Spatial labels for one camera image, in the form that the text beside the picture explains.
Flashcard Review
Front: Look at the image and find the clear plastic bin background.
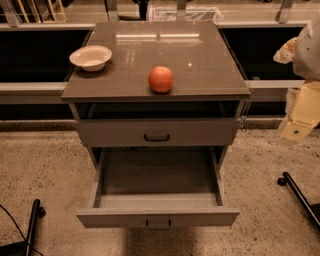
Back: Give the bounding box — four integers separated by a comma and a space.
146, 6, 224, 21

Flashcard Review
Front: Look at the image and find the red apple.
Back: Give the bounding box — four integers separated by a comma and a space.
148, 66, 174, 93

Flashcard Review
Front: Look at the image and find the black base leg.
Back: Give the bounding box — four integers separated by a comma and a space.
0, 199, 46, 256
277, 172, 320, 230

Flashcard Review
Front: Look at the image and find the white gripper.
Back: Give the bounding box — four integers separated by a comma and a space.
279, 81, 320, 144

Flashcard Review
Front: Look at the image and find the black floor cable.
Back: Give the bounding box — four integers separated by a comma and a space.
0, 203, 44, 256

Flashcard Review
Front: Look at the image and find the open grey middle drawer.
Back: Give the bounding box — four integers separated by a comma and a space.
77, 147, 239, 230

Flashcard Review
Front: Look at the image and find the white bowl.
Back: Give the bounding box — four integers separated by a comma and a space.
69, 45, 112, 72

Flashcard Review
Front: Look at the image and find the wooden rack in background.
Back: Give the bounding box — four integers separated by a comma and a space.
9, 0, 67, 23

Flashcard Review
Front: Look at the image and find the black right base leg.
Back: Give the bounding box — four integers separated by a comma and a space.
277, 172, 320, 230

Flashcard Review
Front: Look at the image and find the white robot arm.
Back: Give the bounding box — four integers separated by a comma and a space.
279, 16, 320, 144

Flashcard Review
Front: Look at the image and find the grey drawer cabinet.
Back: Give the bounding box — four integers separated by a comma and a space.
62, 21, 250, 165

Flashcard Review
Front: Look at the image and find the black left base leg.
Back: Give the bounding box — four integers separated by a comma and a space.
0, 199, 46, 256

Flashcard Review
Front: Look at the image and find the closed grey top drawer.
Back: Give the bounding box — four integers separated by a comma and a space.
76, 118, 240, 147

